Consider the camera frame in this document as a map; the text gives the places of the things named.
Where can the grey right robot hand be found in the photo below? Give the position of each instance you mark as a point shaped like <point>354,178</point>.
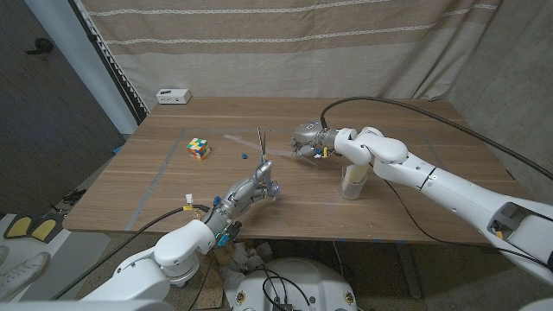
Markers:
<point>309,135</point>

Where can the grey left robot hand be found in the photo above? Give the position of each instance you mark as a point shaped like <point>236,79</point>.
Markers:
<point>237,196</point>

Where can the clear tape strip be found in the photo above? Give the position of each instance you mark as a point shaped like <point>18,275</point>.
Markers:
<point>276,151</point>

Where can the orange and grey scissors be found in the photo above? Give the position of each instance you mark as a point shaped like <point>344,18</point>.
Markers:
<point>262,142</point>

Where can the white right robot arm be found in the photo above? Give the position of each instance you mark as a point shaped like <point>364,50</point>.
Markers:
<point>432,181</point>

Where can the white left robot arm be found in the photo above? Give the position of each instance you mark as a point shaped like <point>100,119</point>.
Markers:
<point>181,250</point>

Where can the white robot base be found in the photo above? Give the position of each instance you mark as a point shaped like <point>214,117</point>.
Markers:
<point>302,281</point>

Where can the Rubik's cube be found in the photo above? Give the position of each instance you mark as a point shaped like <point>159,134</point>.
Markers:
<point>198,149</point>

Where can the cream curved stick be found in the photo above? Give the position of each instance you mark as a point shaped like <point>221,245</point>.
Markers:
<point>356,173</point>

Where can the crumpled white paper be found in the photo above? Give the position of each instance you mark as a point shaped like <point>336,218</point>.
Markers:
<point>246,261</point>

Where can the clear plastic cup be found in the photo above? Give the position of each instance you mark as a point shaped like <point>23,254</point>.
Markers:
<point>352,190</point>

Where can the beige striped curtain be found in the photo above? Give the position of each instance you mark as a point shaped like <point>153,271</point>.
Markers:
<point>281,56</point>

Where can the white power strip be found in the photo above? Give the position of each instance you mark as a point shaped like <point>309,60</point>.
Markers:
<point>173,96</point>

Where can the small blue floor scrap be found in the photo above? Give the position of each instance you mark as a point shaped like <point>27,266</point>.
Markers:
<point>117,150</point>

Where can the black floor clutter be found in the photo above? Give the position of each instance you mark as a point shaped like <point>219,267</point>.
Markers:
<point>74,196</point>

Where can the grey metal table leg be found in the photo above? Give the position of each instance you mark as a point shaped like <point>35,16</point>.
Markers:
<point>408,272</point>

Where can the black zigzag edge strip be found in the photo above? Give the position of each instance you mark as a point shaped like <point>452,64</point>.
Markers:
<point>116,69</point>

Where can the yellow and black foot pedal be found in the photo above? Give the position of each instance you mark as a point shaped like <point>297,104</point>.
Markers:
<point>18,226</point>
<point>45,229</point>

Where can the white sneaker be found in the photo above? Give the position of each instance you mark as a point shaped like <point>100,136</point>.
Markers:
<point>23,276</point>

